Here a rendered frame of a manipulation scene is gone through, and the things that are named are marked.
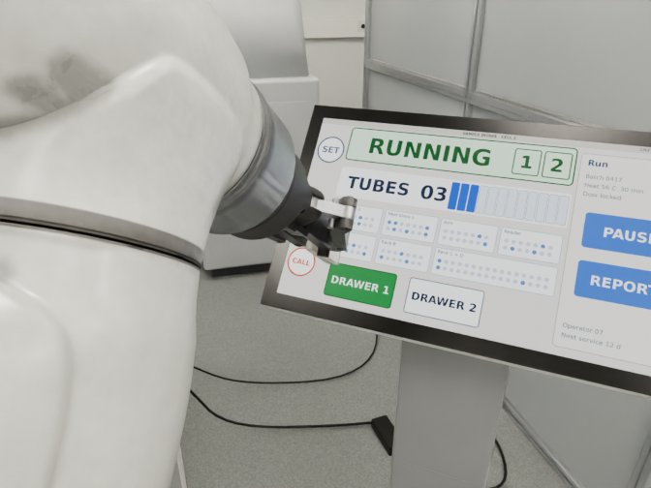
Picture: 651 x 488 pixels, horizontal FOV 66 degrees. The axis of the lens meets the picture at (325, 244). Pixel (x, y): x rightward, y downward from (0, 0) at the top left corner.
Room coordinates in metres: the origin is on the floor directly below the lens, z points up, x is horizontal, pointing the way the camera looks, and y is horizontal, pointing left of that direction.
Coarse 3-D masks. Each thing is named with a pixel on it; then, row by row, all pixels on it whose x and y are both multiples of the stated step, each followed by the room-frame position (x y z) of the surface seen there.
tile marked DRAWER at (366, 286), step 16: (336, 272) 0.59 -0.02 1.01; (352, 272) 0.59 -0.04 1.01; (368, 272) 0.58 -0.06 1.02; (384, 272) 0.58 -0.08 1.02; (336, 288) 0.58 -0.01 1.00; (352, 288) 0.57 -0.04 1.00; (368, 288) 0.57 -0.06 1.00; (384, 288) 0.56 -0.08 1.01; (368, 304) 0.55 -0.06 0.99; (384, 304) 0.55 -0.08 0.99
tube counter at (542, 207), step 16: (432, 192) 0.63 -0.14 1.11; (448, 192) 0.63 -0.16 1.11; (464, 192) 0.62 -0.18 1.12; (480, 192) 0.61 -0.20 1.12; (496, 192) 0.61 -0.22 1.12; (512, 192) 0.60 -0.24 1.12; (528, 192) 0.60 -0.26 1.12; (544, 192) 0.59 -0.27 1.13; (432, 208) 0.62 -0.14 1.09; (448, 208) 0.61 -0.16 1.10; (464, 208) 0.61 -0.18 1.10; (480, 208) 0.60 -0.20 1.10; (496, 208) 0.59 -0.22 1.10; (512, 208) 0.59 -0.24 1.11; (528, 208) 0.58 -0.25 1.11; (544, 208) 0.58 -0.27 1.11; (560, 208) 0.57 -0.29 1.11; (544, 224) 0.57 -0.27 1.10; (560, 224) 0.56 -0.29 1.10
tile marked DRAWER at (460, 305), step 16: (416, 288) 0.55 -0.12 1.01; (432, 288) 0.55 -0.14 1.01; (448, 288) 0.54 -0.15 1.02; (464, 288) 0.54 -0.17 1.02; (416, 304) 0.54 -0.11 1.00; (432, 304) 0.53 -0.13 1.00; (448, 304) 0.53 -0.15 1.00; (464, 304) 0.52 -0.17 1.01; (480, 304) 0.52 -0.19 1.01; (448, 320) 0.52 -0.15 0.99; (464, 320) 0.51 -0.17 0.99
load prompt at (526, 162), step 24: (360, 144) 0.71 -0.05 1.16; (384, 144) 0.70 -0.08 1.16; (408, 144) 0.69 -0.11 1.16; (432, 144) 0.68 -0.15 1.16; (456, 144) 0.67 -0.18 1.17; (480, 144) 0.66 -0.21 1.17; (504, 144) 0.65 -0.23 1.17; (528, 144) 0.64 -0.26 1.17; (432, 168) 0.65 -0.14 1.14; (456, 168) 0.64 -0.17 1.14; (480, 168) 0.64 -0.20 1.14; (504, 168) 0.63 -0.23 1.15; (528, 168) 0.62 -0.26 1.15; (552, 168) 0.61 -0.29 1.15
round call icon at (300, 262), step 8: (296, 248) 0.63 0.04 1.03; (304, 248) 0.63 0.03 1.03; (288, 256) 0.63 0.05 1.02; (296, 256) 0.62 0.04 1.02; (304, 256) 0.62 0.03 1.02; (312, 256) 0.62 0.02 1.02; (288, 264) 0.62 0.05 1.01; (296, 264) 0.62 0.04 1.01; (304, 264) 0.61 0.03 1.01; (312, 264) 0.61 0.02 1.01; (288, 272) 0.61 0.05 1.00; (296, 272) 0.61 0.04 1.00; (304, 272) 0.61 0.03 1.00; (312, 272) 0.60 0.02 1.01
